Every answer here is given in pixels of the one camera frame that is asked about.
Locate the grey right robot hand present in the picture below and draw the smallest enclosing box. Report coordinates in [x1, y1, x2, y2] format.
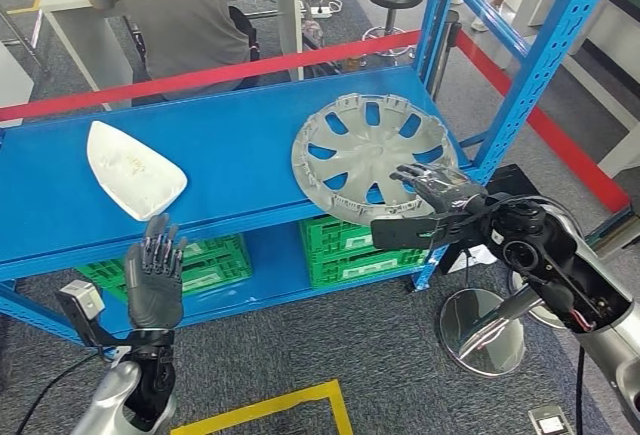
[371, 163, 489, 252]

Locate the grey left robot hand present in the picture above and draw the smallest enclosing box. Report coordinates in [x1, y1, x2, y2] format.
[124, 213, 189, 331]

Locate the silver plastic wheel cover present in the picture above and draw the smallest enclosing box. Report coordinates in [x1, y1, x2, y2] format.
[291, 92, 458, 227]

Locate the blue metal shelf rack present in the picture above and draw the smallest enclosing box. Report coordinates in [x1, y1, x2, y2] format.
[0, 0, 629, 362]

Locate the white plastic mirror cover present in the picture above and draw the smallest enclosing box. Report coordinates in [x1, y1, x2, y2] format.
[86, 120, 189, 223]

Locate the red barrier belt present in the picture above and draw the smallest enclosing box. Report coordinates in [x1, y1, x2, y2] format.
[454, 29, 632, 213]
[0, 29, 421, 123]

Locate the yellow floor tape square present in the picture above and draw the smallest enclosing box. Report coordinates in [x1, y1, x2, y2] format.
[170, 380, 354, 435]

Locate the white power strip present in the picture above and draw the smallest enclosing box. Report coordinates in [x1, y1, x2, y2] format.
[302, 0, 343, 21]

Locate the metal floor socket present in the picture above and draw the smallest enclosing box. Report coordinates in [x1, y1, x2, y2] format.
[528, 405, 576, 435]

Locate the seated person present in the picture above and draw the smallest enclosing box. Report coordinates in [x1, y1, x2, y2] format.
[82, 0, 262, 101]

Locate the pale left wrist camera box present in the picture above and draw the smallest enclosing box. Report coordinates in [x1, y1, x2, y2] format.
[54, 279, 132, 354]

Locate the dark stanchion post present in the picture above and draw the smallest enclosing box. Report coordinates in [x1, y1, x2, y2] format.
[427, 9, 462, 102]

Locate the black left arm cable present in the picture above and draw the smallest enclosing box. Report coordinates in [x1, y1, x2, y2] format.
[14, 351, 103, 435]

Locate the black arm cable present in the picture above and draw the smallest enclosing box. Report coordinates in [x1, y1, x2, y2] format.
[574, 345, 587, 435]
[14, 351, 103, 435]

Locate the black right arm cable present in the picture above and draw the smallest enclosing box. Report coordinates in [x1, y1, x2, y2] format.
[574, 345, 587, 435]

